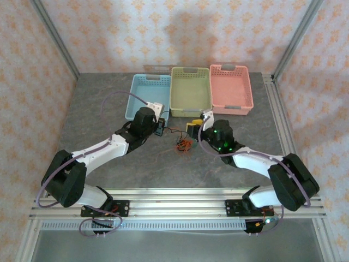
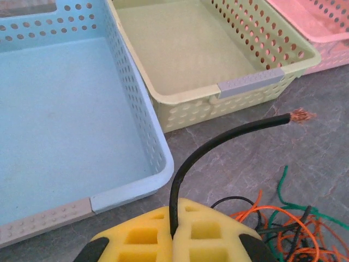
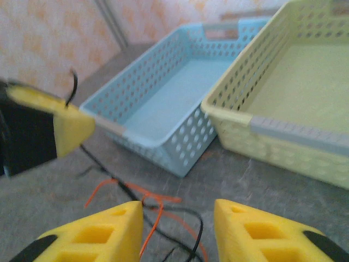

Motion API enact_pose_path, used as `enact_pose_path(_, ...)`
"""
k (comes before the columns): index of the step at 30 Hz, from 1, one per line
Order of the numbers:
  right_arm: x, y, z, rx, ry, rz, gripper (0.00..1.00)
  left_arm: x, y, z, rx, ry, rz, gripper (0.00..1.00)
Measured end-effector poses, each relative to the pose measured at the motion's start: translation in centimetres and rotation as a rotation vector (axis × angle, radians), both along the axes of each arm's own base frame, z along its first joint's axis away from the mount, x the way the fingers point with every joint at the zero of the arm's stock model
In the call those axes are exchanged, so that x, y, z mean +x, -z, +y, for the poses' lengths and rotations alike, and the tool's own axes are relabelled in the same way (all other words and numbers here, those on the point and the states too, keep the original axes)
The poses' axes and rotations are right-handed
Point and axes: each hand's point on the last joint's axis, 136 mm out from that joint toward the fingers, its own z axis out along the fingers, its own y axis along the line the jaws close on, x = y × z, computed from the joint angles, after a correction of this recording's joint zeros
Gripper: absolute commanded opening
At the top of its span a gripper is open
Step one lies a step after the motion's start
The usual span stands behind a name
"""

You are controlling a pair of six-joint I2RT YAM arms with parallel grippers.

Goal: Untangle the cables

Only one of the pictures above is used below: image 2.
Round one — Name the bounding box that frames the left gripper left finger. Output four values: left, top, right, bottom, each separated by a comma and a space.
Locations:
73, 206, 175, 262

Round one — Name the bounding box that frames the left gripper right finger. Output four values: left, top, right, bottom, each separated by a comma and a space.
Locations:
174, 198, 279, 262

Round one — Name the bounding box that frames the thin black cable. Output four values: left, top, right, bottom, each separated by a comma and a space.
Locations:
211, 196, 269, 241

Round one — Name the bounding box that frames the orange cable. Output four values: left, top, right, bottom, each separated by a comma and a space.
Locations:
283, 218, 349, 262
230, 189, 349, 262

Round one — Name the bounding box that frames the green cable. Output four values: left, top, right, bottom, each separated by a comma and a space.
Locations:
267, 165, 349, 262

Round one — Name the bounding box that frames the thick black cable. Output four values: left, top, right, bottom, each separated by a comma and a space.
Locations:
298, 205, 314, 229

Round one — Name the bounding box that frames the blue perforated plastic basket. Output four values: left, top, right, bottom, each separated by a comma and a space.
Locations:
0, 0, 175, 249

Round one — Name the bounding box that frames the green perforated plastic basket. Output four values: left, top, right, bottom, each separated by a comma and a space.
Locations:
107, 0, 322, 134

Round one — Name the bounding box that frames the pink perforated plastic basket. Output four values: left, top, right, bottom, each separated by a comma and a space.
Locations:
266, 0, 349, 76

